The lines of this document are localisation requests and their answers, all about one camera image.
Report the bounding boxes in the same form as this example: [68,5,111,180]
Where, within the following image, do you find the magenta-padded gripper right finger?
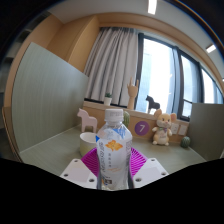
[129,147,170,189]

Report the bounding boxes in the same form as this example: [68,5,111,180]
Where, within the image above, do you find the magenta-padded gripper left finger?
[59,147,101,190]

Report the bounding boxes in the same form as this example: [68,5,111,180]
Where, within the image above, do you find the clear plastic water bottle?
[95,108,133,191]

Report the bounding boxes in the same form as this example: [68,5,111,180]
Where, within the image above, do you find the white paper cup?
[79,131,98,157]

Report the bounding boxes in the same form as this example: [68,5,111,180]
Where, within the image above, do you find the beige mouse plush toy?
[151,108,178,147]

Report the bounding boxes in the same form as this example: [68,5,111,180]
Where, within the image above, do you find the round purple number sign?
[134,120,150,137]

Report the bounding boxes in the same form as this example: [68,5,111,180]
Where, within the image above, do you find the round green cactus decoration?
[180,135,192,149]

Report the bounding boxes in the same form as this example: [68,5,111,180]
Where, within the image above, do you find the pink horse figurine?
[76,107,99,134]

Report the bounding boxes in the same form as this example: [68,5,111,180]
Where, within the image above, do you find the tall green cactus decoration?
[122,110,131,128]

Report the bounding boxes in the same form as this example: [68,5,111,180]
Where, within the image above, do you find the black horse figurine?
[145,95,161,114]

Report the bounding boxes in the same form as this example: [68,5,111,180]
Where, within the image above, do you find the grey-green desk partition panel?
[11,42,89,153]
[186,102,224,162]

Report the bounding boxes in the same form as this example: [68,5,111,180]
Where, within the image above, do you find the wooden hand model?
[126,77,140,110]

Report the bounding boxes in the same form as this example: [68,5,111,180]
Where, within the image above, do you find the small plant in white pot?
[103,92,114,107]

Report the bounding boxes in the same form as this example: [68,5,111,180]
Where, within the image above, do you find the dark framed window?
[134,32,224,122]

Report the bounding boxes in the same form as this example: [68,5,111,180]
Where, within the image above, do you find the grey window curtain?
[83,27,139,108]

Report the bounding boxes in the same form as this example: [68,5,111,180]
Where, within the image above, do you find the ceiling lights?
[147,0,217,54]

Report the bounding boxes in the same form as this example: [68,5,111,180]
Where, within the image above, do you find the white wall socket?
[170,123,180,135]
[178,124,188,136]

